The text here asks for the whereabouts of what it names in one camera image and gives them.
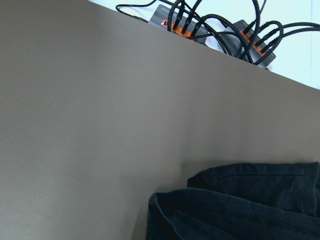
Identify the black graphic t-shirt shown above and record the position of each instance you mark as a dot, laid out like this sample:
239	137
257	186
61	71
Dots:
243	201

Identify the grey orange power strip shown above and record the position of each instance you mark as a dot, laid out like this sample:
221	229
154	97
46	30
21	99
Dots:
232	40

